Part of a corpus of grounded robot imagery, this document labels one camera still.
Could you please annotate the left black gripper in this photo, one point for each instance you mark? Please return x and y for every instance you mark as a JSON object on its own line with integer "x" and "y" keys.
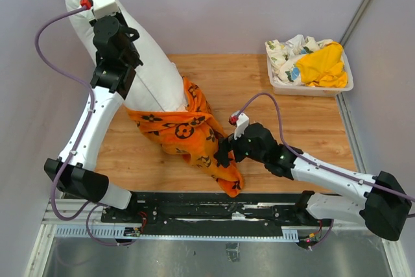
{"x": 120, "y": 17}

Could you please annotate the white plastic bin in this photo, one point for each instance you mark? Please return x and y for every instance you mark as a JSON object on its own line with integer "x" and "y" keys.
{"x": 279, "y": 89}

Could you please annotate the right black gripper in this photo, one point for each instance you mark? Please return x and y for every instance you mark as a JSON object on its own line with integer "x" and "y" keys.
{"x": 225, "y": 145}

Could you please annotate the orange black-patterned plush pillowcase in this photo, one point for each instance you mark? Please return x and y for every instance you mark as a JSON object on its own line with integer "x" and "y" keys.
{"x": 193, "y": 134}

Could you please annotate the yellow and white floral cloth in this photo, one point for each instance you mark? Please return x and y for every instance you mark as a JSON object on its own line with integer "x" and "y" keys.
{"x": 303, "y": 61}

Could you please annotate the right aluminium corner post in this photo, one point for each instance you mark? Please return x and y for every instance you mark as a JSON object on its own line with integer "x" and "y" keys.
{"x": 358, "y": 15}

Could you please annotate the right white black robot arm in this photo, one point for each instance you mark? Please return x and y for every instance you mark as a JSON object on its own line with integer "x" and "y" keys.
{"x": 377, "y": 202}

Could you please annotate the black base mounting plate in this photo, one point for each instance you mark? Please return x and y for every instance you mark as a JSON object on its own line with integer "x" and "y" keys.
{"x": 276, "y": 208}

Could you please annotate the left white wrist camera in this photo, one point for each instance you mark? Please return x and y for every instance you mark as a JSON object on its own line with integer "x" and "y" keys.
{"x": 102, "y": 8}

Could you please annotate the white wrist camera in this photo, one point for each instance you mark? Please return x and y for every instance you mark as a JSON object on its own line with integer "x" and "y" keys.
{"x": 102, "y": 8}
{"x": 242, "y": 121}

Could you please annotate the grey slotted cable duct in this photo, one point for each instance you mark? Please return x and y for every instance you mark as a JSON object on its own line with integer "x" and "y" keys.
{"x": 209, "y": 231}

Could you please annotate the white pillow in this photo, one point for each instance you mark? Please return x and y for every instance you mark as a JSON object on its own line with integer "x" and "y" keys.
{"x": 158, "y": 85}

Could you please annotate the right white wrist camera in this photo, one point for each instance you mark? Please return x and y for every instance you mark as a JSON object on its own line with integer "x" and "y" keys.
{"x": 242, "y": 121}

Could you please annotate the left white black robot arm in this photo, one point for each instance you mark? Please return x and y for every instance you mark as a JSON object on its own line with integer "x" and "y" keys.
{"x": 73, "y": 171}

